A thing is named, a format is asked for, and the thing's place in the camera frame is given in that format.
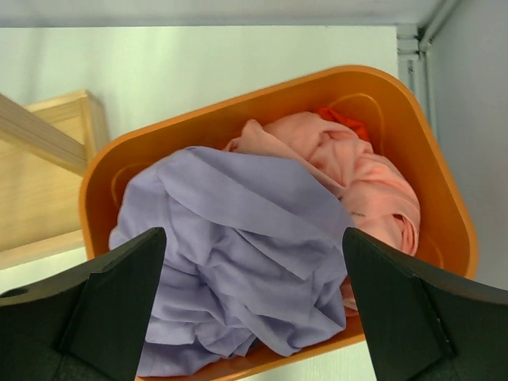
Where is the pink t shirt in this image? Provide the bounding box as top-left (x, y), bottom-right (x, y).
top-left (221, 111), bottom-right (421, 318)

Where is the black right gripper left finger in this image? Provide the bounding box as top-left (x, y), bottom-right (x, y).
top-left (60, 228), bottom-right (166, 380)

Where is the lavender t shirt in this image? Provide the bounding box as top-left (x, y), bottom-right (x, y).
top-left (109, 147), bottom-right (352, 377)

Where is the wooden tray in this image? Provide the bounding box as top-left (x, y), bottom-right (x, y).
top-left (1, 90), bottom-right (110, 269)

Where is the orange t shirt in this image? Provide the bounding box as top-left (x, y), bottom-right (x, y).
top-left (317, 107), bottom-right (371, 142)

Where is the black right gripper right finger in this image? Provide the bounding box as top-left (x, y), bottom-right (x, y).
top-left (342, 228), bottom-right (455, 380)

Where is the wooden clothes rack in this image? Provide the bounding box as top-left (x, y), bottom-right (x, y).
top-left (1, 94), bottom-right (87, 176)

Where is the orange plastic basket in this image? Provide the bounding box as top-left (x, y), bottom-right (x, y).
top-left (78, 65), bottom-right (479, 381)

